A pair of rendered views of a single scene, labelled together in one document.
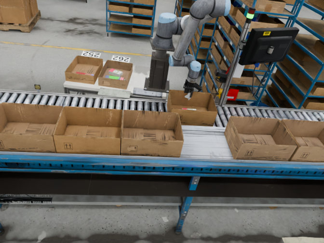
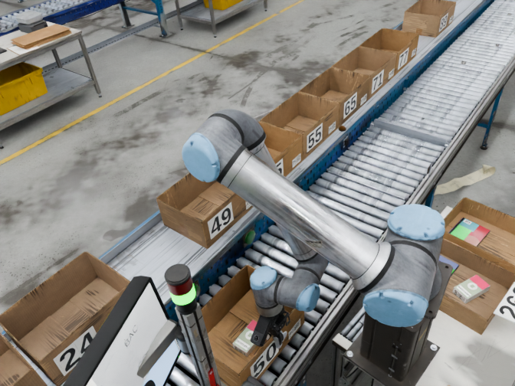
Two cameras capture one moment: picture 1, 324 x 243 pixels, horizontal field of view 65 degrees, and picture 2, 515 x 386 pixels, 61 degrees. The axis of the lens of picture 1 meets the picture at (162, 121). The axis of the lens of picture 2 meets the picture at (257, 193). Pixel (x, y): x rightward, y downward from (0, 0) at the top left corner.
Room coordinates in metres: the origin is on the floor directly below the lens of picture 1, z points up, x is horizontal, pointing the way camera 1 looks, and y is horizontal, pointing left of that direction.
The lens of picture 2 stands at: (2.68, -0.77, 2.32)
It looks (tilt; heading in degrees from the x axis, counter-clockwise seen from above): 40 degrees down; 141
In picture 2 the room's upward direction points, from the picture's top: 6 degrees counter-clockwise
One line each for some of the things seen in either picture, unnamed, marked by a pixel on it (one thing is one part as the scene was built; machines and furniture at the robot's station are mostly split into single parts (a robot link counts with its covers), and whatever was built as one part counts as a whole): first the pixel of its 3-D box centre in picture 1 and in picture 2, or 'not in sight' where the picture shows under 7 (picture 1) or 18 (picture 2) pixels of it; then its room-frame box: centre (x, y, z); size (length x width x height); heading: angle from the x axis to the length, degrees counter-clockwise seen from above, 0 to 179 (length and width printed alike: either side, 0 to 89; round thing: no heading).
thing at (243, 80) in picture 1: (237, 72); not in sight; (2.83, -0.80, 0.79); 0.40 x 0.30 x 0.10; 11
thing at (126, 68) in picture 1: (116, 74); (454, 279); (2.30, 0.54, 0.80); 0.38 x 0.28 x 0.10; 2
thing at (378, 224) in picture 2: (86, 115); (344, 210); (1.65, 0.64, 0.72); 0.52 x 0.05 x 0.05; 10
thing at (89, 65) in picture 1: (85, 69); (488, 237); (2.29, 0.87, 0.80); 0.38 x 0.28 x 0.10; 3
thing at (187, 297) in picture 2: (250, 13); (181, 286); (2.13, -0.55, 1.62); 0.05 x 0.05 x 0.06
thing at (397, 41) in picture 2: not in sight; (388, 50); (0.95, 2.00, 0.96); 0.39 x 0.29 x 0.17; 100
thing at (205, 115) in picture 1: (190, 108); (245, 325); (1.86, -0.23, 0.83); 0.39 x 0.29 x 0.17; 99
